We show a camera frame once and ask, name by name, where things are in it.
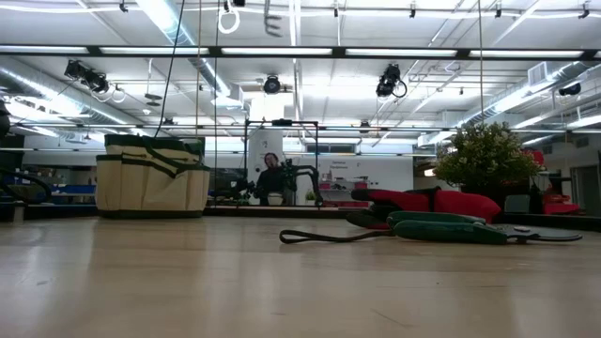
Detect wooden handle hand rake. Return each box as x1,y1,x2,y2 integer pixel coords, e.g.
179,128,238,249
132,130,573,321
263,0,284,38

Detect green handled pruning shears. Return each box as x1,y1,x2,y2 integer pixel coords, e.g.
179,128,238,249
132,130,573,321
279,210,583,246

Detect red black gardening gloves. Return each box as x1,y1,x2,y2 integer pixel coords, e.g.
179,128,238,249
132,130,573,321
347,186,502,230

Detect beige green gardening bag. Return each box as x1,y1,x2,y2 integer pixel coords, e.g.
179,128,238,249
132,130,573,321
95,133,211,220

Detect person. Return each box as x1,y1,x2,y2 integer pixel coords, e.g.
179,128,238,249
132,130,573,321
255,152,292,207

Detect black background equipment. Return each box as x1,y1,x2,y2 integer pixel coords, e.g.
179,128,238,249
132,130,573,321
208,167,259,207

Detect black ceiling spotlight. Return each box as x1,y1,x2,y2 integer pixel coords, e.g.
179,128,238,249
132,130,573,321
261,73,283,95

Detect thin black hanging pole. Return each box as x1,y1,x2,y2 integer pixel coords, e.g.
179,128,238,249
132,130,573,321
213,0,220,207

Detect potted plant with white flowers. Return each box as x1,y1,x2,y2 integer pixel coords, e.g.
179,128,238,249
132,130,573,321
431,121,544,212

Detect grey box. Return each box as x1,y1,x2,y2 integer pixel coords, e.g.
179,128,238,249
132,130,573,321
504,194,532,214

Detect blue storage bin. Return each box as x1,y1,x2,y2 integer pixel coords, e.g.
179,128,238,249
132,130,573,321
51,183,98,197

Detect black background frame stand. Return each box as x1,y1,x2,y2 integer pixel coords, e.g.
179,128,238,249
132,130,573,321
242,118,320,207

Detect black overhead camera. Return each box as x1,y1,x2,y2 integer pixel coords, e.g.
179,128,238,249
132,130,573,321
375,63,408,100

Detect thin tan hanging cord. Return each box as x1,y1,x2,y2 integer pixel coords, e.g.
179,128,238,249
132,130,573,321
195,0,202,137

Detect white hanging ring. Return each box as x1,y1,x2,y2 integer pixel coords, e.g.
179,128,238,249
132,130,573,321
217,2,241,36

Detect black hanging cable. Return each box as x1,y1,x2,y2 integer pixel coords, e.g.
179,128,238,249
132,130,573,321
153,0,187,138

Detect black ceiling camera cluster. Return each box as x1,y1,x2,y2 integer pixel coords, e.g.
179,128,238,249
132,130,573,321
63,58,112,95

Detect black curved cable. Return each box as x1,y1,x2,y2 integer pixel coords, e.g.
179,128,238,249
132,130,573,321
0,168,53,204

